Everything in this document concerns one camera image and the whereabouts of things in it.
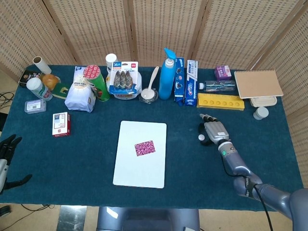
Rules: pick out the small white disc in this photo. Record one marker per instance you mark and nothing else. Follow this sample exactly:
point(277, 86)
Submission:
point(201, 137)

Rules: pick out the white plastic bottle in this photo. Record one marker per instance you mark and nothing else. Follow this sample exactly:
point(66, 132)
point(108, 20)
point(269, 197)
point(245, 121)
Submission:
point(111, 60)

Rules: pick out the clear plastic labelled box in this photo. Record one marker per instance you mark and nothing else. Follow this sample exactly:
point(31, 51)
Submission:
point(35, 106)

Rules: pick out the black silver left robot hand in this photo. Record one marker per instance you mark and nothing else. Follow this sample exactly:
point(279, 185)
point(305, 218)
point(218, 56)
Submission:
point(8, 149)

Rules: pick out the white blue toothpaste box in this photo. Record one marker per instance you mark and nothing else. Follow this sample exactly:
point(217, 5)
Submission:
point(191, 84)

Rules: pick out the blue pump bottle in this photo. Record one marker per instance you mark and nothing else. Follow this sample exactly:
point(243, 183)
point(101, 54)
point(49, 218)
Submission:
point(166, 81)

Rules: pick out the blue cookie box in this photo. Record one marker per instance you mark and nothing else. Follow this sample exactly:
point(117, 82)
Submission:
point(179, 79)

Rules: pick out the dark blue table cloth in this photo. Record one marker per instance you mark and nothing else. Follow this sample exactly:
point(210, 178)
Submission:
point(84, 163)

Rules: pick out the black flat tin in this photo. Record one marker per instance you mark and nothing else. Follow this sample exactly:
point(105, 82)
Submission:
point(25, 77)

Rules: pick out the red white card box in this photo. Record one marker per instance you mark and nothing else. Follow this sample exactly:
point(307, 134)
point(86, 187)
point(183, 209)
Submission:
point(60, 124)

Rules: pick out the beige lunch box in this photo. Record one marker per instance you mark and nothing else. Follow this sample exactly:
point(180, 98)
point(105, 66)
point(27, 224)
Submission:
point(262, 102)

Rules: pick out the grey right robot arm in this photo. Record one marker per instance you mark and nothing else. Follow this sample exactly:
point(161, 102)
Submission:
point(232, 160)

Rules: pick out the brown spiral notebook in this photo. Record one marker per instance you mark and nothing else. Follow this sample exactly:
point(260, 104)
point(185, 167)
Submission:
point(258, 84)

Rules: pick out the green chips can red lid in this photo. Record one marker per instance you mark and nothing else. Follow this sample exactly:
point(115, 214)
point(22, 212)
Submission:
point(99, 84)

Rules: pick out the small purple box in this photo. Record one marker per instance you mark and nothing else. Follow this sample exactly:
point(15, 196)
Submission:
point(223, 73)

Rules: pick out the pink patterned card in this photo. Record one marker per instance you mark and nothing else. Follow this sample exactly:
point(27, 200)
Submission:
point(145, 148)

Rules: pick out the yellow tray with round holes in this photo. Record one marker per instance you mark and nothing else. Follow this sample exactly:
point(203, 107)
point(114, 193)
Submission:
point(221, 103)

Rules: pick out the woven folding screen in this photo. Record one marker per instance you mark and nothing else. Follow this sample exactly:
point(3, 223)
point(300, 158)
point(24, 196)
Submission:
point(96, 24)

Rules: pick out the clear water bottle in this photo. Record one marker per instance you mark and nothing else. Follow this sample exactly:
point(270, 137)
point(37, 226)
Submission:
point(219, 86)

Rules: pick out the white bottle green label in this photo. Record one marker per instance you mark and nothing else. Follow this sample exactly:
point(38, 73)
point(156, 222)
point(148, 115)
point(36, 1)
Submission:
point(39, 90)

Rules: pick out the white flour bag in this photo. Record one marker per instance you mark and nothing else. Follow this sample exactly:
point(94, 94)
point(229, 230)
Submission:
point(79, 96)

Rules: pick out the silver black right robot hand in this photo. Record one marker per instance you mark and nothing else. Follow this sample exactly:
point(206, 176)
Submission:
point(216, 131)

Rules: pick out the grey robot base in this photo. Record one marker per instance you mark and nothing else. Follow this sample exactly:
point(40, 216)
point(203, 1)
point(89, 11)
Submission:
point(149, 220)

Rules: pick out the cardboard tube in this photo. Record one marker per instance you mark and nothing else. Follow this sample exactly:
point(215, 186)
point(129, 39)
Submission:
point(43, 66)

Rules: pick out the small grey jar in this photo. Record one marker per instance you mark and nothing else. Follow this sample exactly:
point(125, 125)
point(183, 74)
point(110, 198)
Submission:
point(260, 113)

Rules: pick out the white rectangular board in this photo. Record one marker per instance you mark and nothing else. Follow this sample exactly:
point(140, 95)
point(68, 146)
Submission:
point(140, 168)

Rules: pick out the white plastic spoon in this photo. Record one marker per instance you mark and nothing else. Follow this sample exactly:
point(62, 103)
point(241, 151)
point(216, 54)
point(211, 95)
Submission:
point(147, 93)

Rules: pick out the bread in clear bag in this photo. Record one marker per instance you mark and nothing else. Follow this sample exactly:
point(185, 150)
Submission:
point(50, 80)

